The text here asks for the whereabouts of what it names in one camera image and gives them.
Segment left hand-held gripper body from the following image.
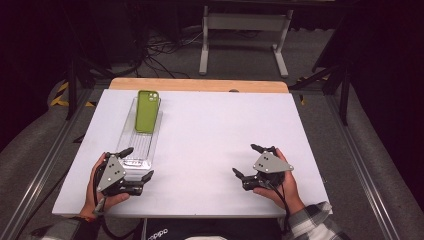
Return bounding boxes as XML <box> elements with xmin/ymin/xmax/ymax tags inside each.
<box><xmin>95</xmin><ymin>152</ymin><xmax>146</xmax><ymax>197</ymax></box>

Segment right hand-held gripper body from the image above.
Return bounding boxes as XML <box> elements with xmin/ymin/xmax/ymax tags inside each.
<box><xmin>241</xmin><ymin>145</ymin><xmax>295</xmax><ymax>192</ymax></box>

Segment clear plastic tray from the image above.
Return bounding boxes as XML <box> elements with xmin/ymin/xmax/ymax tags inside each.
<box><xmin>115</xmin><ymin>96</ymin><xmax>164</xmax><ymax>180</ymax></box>

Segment phone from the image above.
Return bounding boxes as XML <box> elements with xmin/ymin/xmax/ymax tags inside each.
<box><xmin>134</xmin><ymin>89</ymin><xmax>161</xmax><ymax>135</ymax></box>

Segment person's left hand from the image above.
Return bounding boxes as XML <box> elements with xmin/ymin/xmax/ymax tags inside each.
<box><xmin>79</xmin><ymin>152</ymin><xmax>132</xmax><ymax>220</ymax></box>

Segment person's right hand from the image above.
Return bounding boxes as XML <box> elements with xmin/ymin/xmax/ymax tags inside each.
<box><xmin>252</xmin><ymin>147</ymin><xmax>306</xmax><ymax>216</ymax></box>

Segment person's black clothing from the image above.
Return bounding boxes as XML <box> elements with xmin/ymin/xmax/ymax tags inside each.
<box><xmin>142</xmin><ymin>218</ymin><xmax>284</xmax><ymax>240</ymax></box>

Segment black metal stand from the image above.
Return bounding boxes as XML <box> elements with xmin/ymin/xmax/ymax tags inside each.
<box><xmin>64</xmin><ymin>49</ymin><xmax>114</xmax><ymax>121</ymax></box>
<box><xmin>288</xmin><ymin>59</ymin><xmax>352</xmax><ymax>127</ymax></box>

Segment yellow and black floor tape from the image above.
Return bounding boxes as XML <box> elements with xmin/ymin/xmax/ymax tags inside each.
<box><xmin>49</xmin><ymin>81</ymin><xmax>97</xmax><ymax>108</ymax></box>

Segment left hand-held gripper cable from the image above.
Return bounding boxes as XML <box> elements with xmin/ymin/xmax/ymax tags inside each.
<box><xmin>93</xmin><ymin>161</ymin><xmax>141</xmax><ymax>240</ymax></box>

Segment hand-held gripper cable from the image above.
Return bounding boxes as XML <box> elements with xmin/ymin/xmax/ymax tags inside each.
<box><xmin>93</xmin><ymin>161</ymin><xmax>141</xmax><ymax>240</ymax></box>
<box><xmin>264</xmin><ymin>179</ymin><xmax>292</xmax><ymax>235</ymax></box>

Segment right hand-held gripper cable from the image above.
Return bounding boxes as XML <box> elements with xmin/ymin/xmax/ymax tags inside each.
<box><xmin>264</xmin><ymin>179</ymin><xmax>292</xmax><ymax>235</ymax></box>

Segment aluminium floor rail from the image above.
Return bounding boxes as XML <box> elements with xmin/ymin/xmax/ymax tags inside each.
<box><xmin>0</xmin><ymin>87</ymin><xmax>96</xmax><ymax>240</ymax></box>
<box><xmin>323</xmin><ymin>93</ymin><xmax>403</xmax><ymax>240</ymax></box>

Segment black cables on floor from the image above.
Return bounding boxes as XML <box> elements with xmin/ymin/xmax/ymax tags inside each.
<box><xmin>141</xmin><ymin>28</ymin><xmax>203</xmax><ymax>80</ymax></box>

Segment white metal stand frame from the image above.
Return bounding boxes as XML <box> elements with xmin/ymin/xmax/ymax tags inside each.
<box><xmin>198</xmin><ymin>5</ymin><xmax>295</xmax><ymax>79</ymax></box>

